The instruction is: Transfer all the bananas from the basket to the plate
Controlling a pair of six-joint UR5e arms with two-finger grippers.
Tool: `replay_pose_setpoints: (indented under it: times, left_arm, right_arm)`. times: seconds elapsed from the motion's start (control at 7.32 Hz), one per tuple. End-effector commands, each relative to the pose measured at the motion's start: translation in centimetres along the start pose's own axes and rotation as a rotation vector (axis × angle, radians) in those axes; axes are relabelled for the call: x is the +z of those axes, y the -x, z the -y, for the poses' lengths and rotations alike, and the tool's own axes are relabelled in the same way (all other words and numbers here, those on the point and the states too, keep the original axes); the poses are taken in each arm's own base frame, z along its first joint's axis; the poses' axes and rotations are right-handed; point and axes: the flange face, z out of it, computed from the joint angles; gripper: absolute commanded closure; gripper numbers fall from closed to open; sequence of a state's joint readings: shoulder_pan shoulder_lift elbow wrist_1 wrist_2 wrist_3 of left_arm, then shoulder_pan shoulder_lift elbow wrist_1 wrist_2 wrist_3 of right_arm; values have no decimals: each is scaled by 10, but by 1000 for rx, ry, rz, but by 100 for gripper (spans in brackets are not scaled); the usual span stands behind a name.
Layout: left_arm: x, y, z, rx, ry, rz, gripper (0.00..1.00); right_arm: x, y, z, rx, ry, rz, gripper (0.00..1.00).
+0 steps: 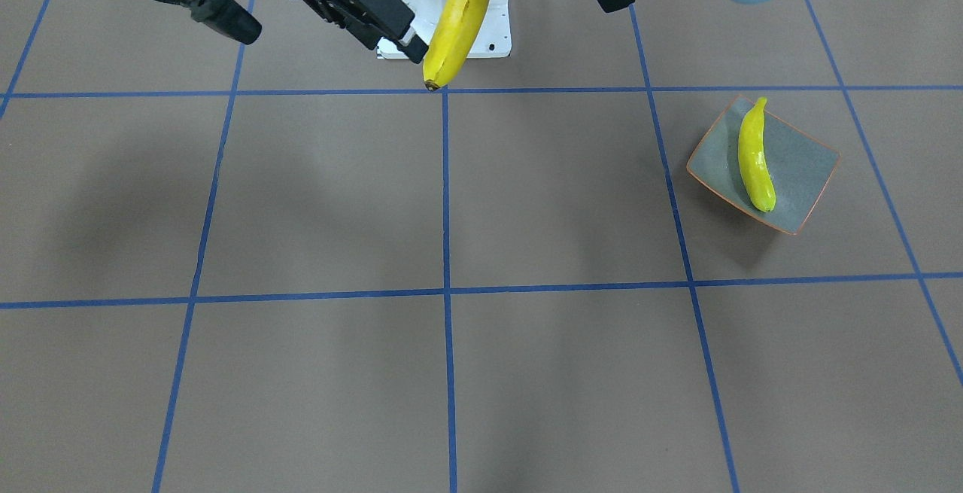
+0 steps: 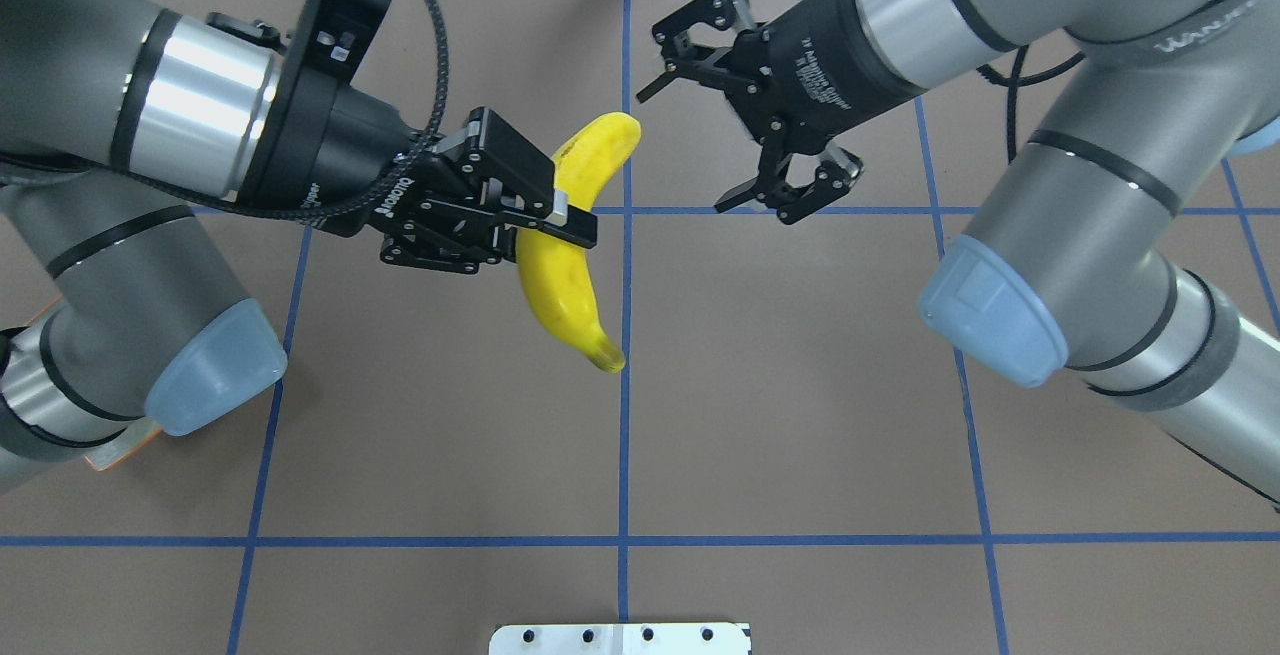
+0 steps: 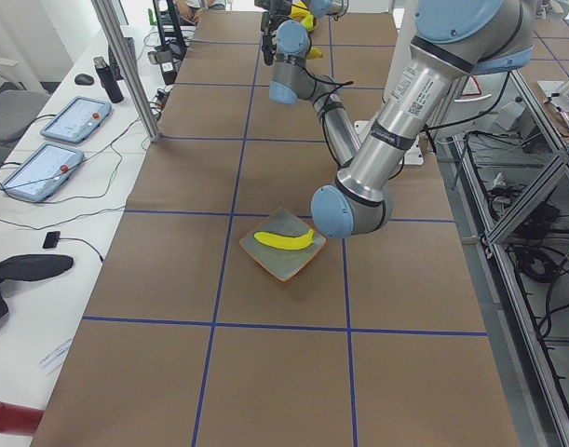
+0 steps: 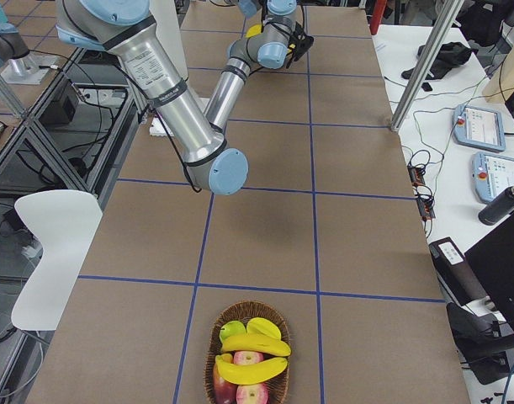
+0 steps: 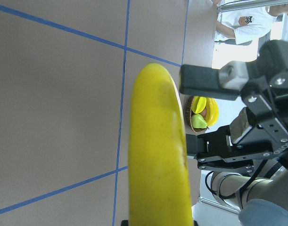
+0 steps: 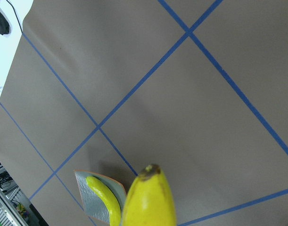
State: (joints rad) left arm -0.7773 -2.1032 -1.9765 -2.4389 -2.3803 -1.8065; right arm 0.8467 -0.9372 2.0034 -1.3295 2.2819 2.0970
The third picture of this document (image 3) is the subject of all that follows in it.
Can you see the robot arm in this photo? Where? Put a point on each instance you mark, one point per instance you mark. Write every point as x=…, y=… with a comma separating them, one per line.
x=322, y=8
x=452, y=39

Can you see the grey square plate orange rim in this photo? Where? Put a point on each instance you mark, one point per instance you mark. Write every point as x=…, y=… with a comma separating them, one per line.
x=282, y=264

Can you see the yellow banana bunch in basket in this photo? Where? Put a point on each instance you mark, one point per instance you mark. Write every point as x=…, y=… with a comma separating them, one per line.
x=301, y=13

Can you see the black water bottle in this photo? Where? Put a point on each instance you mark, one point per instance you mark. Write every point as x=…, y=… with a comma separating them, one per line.
x=108, y=82

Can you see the small black box device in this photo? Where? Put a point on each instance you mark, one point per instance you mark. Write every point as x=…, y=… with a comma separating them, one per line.
x=51, y=240

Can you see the upper blue teach pendant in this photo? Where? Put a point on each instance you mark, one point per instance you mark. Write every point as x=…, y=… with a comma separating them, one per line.
x=77, y=120

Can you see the blue teach pendant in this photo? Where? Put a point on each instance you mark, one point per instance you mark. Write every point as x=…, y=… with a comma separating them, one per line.
x=77, y=120
x=43, y=173

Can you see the black computer mouse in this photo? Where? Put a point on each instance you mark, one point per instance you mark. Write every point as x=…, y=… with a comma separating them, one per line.
x=84, y=80

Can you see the lower blue teach pendant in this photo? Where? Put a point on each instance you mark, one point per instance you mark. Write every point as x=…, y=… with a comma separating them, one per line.
x=43, y=173

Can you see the black jacket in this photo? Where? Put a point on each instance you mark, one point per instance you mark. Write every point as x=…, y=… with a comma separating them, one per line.
x=31, y=268

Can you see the grey office chair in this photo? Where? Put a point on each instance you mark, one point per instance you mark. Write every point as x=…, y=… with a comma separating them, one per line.
x=19, y=108

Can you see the red cylinder object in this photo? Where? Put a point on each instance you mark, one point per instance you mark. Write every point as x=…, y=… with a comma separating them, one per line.
x=19, y=420

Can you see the aluminium frame post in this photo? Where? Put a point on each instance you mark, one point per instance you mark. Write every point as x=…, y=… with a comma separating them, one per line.
x=115, y=38

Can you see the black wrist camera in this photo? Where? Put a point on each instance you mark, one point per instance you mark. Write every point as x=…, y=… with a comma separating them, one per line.
x=268, y=29
x=281, y=7

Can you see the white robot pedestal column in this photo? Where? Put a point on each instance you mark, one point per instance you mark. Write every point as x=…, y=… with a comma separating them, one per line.
x=400, y=60

